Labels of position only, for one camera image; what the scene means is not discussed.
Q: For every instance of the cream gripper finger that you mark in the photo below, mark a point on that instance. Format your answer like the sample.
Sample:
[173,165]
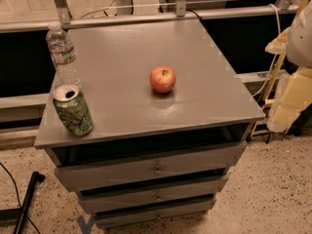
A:
[293,95]
[279,44]

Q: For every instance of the red apple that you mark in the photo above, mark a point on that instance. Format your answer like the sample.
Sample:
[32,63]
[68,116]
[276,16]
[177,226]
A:
[162,79]

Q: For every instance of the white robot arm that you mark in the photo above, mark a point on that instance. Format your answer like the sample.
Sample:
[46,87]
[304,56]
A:
[299,45]

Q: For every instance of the green soda can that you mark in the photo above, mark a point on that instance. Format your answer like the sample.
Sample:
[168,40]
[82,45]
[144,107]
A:
[72,110]

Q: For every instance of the top grey drawer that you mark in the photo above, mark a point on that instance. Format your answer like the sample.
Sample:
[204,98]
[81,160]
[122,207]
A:
[189,161]

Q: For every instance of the grey drawer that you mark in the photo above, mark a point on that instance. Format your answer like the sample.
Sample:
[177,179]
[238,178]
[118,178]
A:
[155,194]
[189,161]
[154,211]

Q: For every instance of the grey drawer cabinet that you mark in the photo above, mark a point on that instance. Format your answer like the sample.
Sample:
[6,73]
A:
[208,105]

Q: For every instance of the middle grey drawer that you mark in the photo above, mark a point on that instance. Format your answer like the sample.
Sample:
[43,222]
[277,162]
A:
[155,194]

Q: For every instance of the clear plastic water bottle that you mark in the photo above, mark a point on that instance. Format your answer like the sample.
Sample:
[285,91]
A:
[63,55]

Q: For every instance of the bottom grey drawer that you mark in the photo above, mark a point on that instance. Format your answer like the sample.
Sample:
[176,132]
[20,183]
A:
[154,211]

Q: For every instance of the black stand leg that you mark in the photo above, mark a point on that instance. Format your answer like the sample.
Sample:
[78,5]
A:
[36,178]

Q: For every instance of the metal railing frame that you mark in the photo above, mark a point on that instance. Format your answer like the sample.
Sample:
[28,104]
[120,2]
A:
[28,15]

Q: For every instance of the yellow ladder frame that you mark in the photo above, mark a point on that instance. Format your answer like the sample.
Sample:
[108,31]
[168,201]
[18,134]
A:
[278,60]

